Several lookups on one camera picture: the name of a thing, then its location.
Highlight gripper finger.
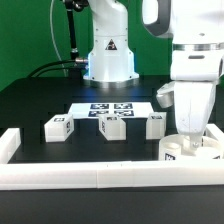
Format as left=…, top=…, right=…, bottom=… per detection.
left=190, top=134, right=202, bottom=149

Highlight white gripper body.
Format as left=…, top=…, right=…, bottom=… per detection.
left=157, top=43, right=224, bottom=136

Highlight white round stool seat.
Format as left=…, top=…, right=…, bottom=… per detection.
left=158, top=134, right=223, bottom=161

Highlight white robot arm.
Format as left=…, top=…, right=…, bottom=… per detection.
left=84, top=0, right=224, bottom=148

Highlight white marker sheet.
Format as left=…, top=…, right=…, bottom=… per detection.
left=68, top=102, right=153, bottom=119

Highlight white U-shaped fence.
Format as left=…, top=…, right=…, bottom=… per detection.
left=0, top=128, right=224, bottom=190

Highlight black cables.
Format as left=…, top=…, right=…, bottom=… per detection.
left=27, top=59, right=88, bottom=79

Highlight white cable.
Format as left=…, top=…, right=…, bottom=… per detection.
left=49, top=0, right=69, bottom=78

